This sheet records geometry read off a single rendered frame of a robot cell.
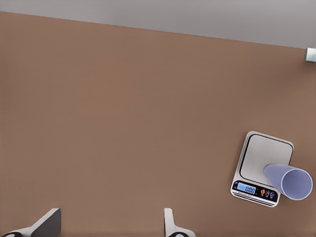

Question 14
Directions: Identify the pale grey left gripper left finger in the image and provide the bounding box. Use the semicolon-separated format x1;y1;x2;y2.
0;207;62;237

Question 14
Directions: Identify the lavender plastic cup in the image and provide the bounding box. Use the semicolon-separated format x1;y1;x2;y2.
263;163;314;201

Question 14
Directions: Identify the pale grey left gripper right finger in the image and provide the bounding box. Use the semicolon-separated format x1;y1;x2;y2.
163;207;196;237

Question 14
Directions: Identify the silver frame post foot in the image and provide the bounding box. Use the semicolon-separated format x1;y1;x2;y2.
304;47;316;63

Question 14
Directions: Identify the silver digital kitchen scale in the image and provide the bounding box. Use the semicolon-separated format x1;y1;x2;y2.
230;130;295;208

